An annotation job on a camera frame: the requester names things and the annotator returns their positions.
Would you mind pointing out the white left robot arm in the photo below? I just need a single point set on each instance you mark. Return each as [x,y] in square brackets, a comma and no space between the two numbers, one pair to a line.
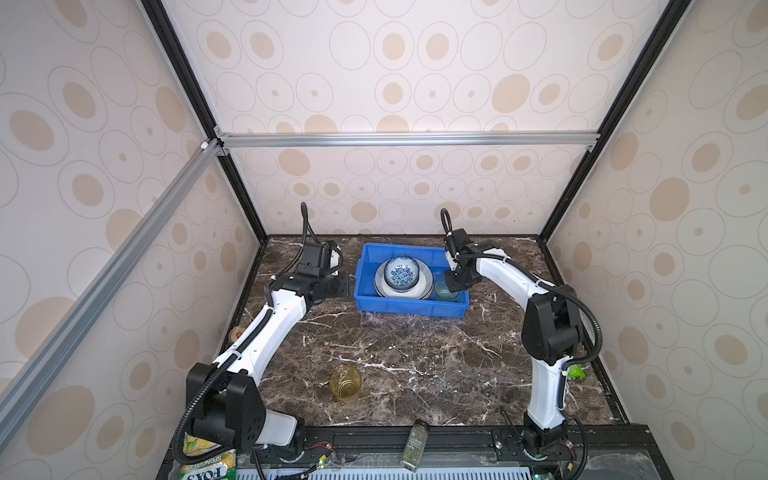
[223,402]

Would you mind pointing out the blue plastic bin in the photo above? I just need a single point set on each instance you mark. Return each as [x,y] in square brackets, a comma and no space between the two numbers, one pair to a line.
[368,300]

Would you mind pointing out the green beverage can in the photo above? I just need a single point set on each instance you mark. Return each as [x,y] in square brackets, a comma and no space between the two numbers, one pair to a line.
[235,333]

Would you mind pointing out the black right corner post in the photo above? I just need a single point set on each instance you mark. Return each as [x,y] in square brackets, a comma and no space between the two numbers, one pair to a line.
[652,49]

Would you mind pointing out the blue dotted ceramic bowl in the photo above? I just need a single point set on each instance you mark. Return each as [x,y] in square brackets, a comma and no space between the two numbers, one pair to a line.
[402,272]

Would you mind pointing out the yellow glass cup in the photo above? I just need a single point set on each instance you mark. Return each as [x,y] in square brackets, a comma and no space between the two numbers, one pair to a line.
[345,383]

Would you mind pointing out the yellow green snack bag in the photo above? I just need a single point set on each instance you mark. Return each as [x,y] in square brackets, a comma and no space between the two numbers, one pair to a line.
[222,466]

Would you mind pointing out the spice jar with herbs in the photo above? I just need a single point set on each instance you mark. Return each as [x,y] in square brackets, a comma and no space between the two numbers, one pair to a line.
[415,445]

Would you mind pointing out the black corner frame post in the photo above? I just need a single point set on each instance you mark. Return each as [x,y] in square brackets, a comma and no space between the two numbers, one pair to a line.
[160,22]

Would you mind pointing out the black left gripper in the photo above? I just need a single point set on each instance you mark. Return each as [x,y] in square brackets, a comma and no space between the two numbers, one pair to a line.
[343,286]

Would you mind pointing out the black striped white plate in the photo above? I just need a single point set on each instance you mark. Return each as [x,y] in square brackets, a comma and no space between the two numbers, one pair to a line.
[421,291]

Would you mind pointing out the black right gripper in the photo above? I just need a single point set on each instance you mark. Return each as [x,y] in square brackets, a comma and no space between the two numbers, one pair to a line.
[454,286]

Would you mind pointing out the green glass cup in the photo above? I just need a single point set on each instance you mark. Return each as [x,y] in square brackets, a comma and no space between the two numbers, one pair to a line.
[442,291]

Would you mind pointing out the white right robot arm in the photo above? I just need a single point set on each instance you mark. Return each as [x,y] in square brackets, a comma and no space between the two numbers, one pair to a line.
[551,327]

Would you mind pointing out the silver aluminium side rail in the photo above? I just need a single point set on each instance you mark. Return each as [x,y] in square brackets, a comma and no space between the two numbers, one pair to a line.
[49,359]

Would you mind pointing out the small green packet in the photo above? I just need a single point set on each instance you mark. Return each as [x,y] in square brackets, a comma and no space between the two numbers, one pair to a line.
[575,372]

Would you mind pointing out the silver aluminium crossbar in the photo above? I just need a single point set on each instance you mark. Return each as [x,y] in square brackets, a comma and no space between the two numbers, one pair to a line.
[410,139]

